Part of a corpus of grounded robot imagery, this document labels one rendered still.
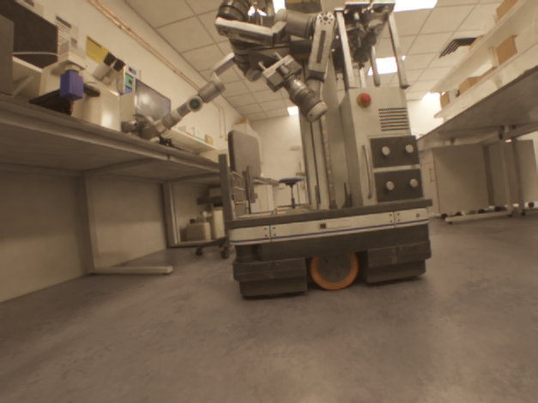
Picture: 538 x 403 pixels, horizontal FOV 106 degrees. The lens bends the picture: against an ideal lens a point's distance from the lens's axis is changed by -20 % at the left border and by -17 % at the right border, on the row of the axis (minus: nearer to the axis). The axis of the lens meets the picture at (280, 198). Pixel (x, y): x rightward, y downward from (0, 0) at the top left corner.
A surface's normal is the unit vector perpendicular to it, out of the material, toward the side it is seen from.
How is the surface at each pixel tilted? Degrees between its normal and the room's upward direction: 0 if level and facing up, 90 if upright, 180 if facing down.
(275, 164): 90
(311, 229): 90
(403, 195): 90
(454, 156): 90
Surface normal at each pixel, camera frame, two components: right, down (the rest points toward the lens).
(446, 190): -0.16, 0.00
